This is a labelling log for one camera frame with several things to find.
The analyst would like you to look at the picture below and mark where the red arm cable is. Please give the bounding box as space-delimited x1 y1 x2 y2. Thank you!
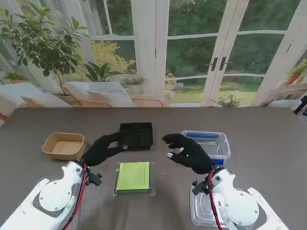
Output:
207 169 223 230
64 163 87 230

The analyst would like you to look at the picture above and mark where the clear lid with blue mark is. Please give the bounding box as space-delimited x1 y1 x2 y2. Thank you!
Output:
189 184 231 227

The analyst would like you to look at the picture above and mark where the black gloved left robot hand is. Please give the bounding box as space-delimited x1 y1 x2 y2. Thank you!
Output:
81 131 131 167

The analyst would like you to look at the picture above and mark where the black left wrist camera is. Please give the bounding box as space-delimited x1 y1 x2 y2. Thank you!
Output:
85 171 103 186

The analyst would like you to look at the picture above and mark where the black tripod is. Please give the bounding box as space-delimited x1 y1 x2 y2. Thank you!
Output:
294 95 307 115

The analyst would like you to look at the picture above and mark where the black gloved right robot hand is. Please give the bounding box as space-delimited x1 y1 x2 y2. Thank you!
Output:
162 133 215 175

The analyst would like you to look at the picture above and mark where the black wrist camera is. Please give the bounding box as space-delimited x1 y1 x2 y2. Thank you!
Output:
85 171 103 186
191 181 209 196

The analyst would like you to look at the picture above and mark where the black plastic tray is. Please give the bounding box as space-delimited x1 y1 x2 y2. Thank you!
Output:
118 122 154 151

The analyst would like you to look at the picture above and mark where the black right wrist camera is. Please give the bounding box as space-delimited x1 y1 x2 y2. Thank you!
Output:
191 181 209 196

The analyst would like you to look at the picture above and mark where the clear lid with green sheet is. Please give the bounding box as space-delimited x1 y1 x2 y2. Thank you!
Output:
112 161 156 197

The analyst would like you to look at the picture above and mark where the red left arm cable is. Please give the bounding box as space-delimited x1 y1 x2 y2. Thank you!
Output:
64 163 87 230

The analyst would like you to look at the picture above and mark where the clear container with blue clips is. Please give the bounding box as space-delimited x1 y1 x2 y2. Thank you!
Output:
179 130 232 166

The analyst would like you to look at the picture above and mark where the brown kraft paper container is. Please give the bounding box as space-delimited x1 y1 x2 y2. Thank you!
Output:
42 133 86 161

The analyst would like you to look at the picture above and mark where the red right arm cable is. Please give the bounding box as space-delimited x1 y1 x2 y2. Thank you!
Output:
207 169 223 230

